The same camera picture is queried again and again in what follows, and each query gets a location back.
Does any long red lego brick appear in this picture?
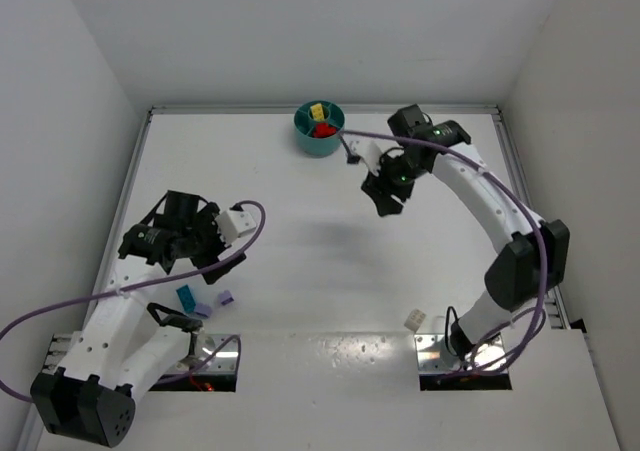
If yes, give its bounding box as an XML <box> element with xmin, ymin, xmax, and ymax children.
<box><xmin>312</xmin><ymin>123</ymin><xmax>327</xmax><ymax>139</ymax></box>

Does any teal divided round container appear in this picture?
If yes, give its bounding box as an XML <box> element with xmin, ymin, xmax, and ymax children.
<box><xmin>294</xmin><ymin>100</ymin><xmax>345</xmax><ymax>158</ymax></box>

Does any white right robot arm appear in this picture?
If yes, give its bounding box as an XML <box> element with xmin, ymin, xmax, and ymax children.
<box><xmin>349</xmin><ymin>105</ymin><xmax>570</xmax><ymax>360</ymax></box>

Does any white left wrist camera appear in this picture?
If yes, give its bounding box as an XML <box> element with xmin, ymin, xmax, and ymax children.
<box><xmin>215</xmin><ymin>209</ymin><xmax>257</xmax><ymax>244</ymax></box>

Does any metal base plate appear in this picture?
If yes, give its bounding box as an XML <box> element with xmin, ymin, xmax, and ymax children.
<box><xmin>163</xmin><ymin>333</ymin><xmax>242</xmax><ymax>378</ymax></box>
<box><xmin>415</xmin><ymin>331</ymin><xmax>509</xmax><ymax>375</ymax></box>

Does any long yellow lego brick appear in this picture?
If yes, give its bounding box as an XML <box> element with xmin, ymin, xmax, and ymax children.
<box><xmin>309</xmin><ymin>102</ymin><xmax>326</xmax><ymax>122</ymax></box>

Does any aluminium table edge rail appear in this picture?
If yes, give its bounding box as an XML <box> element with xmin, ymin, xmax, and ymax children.
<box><xmin>14</xmin><ymin>105</ymin><xmax>154</xmax><ymax>451</ymax></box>

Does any right aluminium table rail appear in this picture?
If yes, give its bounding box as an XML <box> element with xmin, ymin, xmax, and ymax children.
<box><xmin>493</xmin><ymin>108</ymin><xmax>570</xmax><ymax>330</ymax></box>

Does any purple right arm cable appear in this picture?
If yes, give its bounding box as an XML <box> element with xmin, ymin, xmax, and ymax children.
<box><xmin>339</xmin><ymin>128</ymin><xmax>549</xmax><ymax>377</ymax></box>

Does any lilac lego plate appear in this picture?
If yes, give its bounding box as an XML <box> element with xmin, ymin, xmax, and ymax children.
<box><xmin>193</xmin><ymin>302</ymin><xmax>213</xmax><ymax>319</ymax></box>

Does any teal lego brick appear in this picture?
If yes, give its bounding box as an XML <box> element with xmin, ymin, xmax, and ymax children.
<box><xmin>176</xmin><ymin>285</ymin><xmax>197</xmax><ymax>314</ymax></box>

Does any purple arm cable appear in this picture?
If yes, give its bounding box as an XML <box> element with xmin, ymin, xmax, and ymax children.
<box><xmin>339</xmin><ymin>128</ymin><xmax>549</xmax><ymax>377</ymax></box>
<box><xmin>0</xmin><ymin>199</ymin><xmax>267</xmax><ymax>403</ymax></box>

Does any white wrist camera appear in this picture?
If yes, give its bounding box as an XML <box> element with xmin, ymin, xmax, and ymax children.
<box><xmin>215</xmin><ymin>209</ymin><xmax>257</xmax><ymax>244</ymax></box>
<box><xmin>347</xmin><ymin>140</ymin><xmax>382</xmax><ymax>175</ymax></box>

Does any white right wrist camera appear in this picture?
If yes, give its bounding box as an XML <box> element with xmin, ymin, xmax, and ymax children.
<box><xmin>347</xmin><ymin>140</ymin><xmax>382</xmax><ymax>175</ymax></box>

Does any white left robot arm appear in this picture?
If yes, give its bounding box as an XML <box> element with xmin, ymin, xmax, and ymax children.
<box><xmin>30</xmin><ymin>191</ymin><xmax>266</xmax><ymax>448</ymax></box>

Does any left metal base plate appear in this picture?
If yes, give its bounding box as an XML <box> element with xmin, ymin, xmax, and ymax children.
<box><xmin>163</xmin><ymin>333</ymin><xmax>242</xmax><ymax>378</ymax></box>

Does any white lego brick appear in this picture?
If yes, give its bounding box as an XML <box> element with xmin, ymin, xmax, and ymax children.
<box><xmin>404</xmin><ymin>309</ymin><xmax>426</xmax><ymax>333</ymax></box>

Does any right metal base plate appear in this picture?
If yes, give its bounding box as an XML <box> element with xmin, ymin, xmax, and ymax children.
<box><xmin>415</xmin><ymin>331</ymin><xmax>509</xmax><ymax>375</ymax></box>

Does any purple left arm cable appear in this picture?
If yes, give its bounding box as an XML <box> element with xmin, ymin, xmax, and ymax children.
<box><xmin>0</xmin><ymin>199</ymin><xmax>267</xmax><ymax>403</ymax></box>

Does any purple lego brick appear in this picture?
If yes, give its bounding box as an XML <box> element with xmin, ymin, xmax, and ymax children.
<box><xmin>217</xmin><ymin>290</ymin><xmax>235</xmax><ymax>306</ymax></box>

